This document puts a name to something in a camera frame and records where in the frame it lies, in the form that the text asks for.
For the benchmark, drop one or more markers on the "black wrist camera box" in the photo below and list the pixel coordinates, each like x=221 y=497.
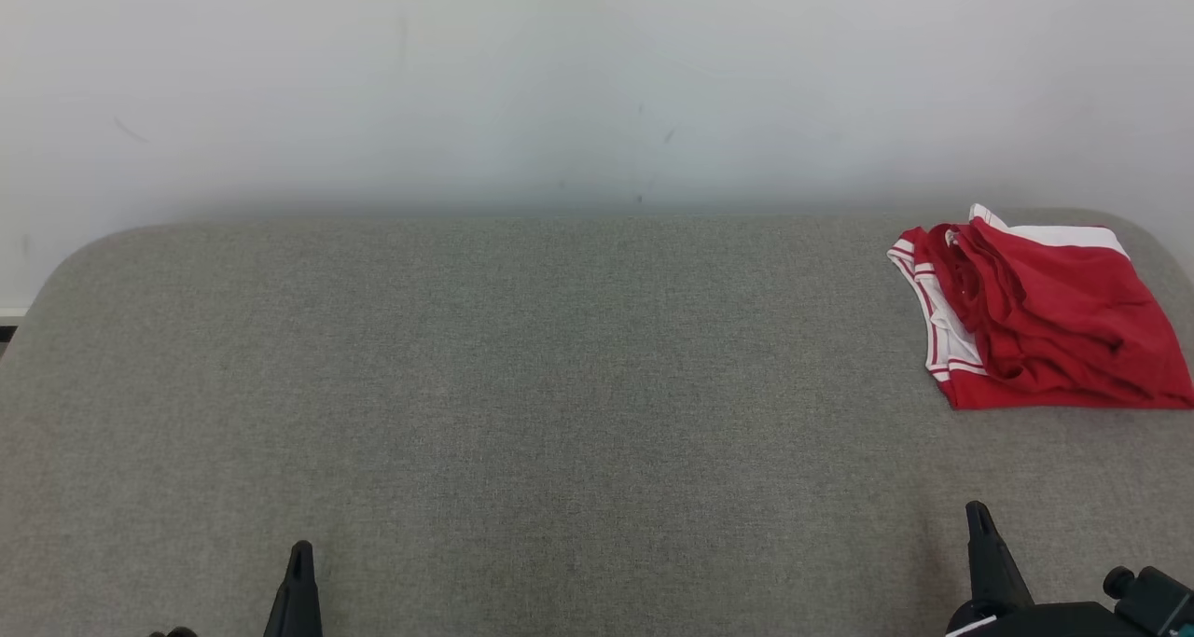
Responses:
x=1161 y=604
x=173 y=632

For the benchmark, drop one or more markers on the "red jersey with white sleeves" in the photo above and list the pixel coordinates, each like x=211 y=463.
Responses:
x=942 y=339

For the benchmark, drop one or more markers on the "red shorts with white stripes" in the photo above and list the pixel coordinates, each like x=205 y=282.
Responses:
x=1073 y=320

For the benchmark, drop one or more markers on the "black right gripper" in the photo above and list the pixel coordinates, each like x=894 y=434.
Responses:
x=1045 y=623

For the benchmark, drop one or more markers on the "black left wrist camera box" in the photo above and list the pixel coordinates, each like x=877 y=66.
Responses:
x=173 y=632

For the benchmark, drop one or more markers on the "white wall baseboard strip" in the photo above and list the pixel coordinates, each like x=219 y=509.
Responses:
x=9 y=312

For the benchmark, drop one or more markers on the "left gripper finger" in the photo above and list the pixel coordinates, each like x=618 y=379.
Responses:
x=297 y=609

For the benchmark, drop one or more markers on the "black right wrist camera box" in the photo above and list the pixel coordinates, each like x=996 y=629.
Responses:
x=1161 y=604

